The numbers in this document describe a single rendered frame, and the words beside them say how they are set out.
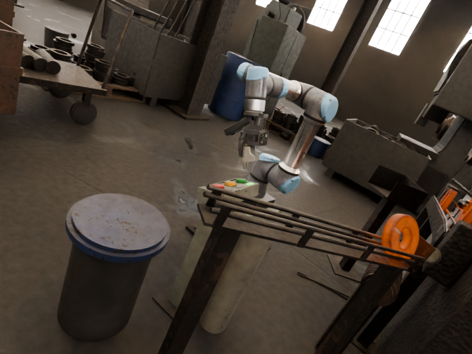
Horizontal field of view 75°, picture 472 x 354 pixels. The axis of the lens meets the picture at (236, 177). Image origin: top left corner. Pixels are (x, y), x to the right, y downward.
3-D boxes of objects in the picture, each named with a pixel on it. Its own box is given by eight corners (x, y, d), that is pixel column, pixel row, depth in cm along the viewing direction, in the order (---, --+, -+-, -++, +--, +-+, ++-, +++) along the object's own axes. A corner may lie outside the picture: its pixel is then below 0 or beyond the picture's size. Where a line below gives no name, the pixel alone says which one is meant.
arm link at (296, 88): (303, 81, 158) (241, 53, 121) (319, 88, 152) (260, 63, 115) (292, 102, 162) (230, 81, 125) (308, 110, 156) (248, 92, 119)
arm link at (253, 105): (240, 97, 109) (251, 100, 116) (239, 111, 110) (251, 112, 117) (259, 99, 105) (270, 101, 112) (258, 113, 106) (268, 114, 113)
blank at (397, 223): (408, 270, 101) (398, 267, 104) (425, 229, 104) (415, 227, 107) (384, 248, 94) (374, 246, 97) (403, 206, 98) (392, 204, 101)
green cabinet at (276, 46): (225, 112, 494) (262, 15, 438) (246, 114, 553) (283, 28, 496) (247, 126, 475) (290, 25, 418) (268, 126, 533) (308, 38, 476)
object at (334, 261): (349, 258, 226) (406, 175, 199) (362, 284, 202) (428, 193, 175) (324, 249, 224) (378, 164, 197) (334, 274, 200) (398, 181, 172)
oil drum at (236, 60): (248, 122, 501) (271, 68, 467) (228, 121, 452) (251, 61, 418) (222, 107, 526) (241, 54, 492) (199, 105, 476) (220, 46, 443)
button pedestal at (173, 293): (210, 300, 141) (265, 187, 118) (173, 328, 121) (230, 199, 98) (186, 277, 147) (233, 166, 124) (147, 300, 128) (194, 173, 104)
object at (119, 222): (156, 318, 122) (190, 233, 106) (78, 371, 95) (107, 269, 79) (109, 267, 135) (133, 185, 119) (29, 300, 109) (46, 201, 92)
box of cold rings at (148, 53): (168, 87, 497) (185, 32, 464) (208, 112, 456) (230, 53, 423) (97, 76, 397) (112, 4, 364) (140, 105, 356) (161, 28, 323)
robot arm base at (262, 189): (235, 185, 172) (243, 169, 169) (248, 182, 185) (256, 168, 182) (256, 199, 166) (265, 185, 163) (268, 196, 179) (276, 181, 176)
